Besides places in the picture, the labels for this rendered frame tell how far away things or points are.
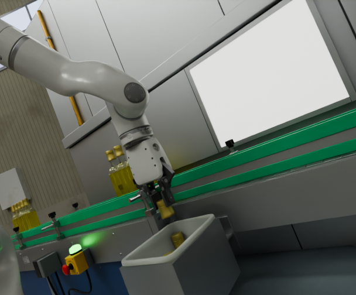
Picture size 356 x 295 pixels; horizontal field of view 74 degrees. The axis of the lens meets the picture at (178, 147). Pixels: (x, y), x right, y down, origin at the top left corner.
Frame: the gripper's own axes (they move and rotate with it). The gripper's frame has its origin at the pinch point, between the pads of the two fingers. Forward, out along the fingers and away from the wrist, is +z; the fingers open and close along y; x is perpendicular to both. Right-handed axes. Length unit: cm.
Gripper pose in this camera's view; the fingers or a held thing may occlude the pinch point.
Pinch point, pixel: (161, 199)
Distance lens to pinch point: 61.0
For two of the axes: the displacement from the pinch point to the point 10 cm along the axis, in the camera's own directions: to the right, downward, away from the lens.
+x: -5.7, 1.9, -8.0
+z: 3.8, 9.2, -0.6
